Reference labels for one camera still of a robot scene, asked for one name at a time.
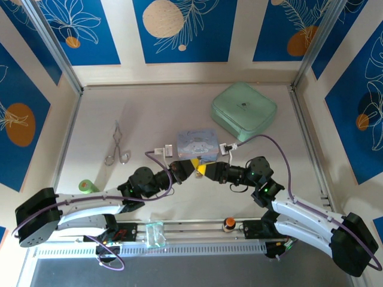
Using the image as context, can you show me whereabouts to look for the blue cartoon tin box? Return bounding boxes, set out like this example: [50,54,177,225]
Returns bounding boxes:
[176,127,220,160]

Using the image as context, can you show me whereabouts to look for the metal scissor tongs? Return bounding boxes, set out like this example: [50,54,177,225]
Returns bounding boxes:
[104,119,132,166]

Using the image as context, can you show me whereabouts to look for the clear plastic container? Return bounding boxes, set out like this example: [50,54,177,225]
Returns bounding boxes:
[145,221,167,248]

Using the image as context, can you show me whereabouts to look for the green cylindrical can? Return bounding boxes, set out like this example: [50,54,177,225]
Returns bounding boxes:
[78,179,100,195]

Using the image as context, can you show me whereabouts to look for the mint green zipper pouch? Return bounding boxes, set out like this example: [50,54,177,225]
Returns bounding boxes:
[211,82,278,143]

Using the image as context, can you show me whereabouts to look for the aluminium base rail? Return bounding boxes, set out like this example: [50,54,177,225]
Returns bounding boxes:
[49,219,288,240]

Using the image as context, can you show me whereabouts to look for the grey slotted cable duct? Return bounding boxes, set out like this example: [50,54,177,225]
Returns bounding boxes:
[35,241,267,255]

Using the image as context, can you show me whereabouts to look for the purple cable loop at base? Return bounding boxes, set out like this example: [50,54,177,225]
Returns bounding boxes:
[83,235,126,271]

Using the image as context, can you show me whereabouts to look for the aluminium frame post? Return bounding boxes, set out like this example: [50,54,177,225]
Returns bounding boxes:
[291,0,342,90]
[22,0,84,94]

